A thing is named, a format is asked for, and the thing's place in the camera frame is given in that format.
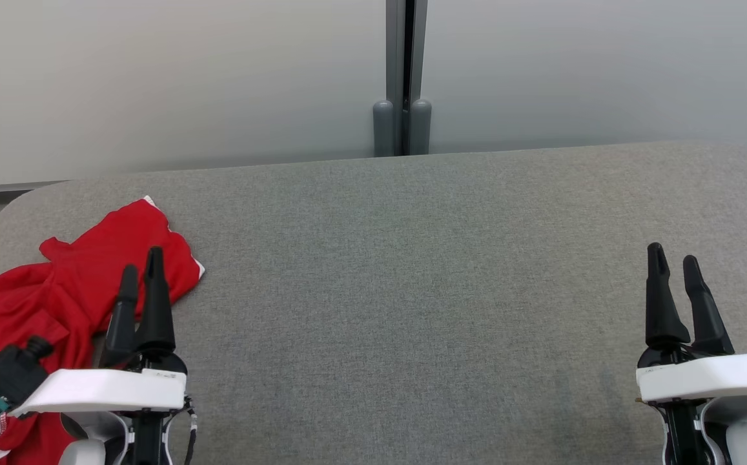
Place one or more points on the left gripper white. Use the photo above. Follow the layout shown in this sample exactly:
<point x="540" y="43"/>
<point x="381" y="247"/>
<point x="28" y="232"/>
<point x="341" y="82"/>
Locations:
<point x="108" y="389"/>

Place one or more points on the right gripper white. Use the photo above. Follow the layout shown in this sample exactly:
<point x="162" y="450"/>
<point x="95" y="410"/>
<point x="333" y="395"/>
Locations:
<point x="702" y="378"/>

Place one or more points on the red garment with white trim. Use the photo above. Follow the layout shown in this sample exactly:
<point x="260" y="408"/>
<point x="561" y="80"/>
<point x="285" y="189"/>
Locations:
<point x="141" y="258"/>

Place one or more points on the red jersey with white sleeve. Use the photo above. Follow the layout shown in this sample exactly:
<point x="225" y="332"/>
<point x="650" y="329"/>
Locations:
<point x="5" y="316"/>

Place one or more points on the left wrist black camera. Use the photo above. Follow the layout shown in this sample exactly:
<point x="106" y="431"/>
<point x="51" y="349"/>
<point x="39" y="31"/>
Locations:
<point x="11" y="374"/>

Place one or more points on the grey partition post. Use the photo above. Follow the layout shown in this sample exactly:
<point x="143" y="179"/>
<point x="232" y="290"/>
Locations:
<point x="386" y="97"/>
<point x="419" y="97"/>

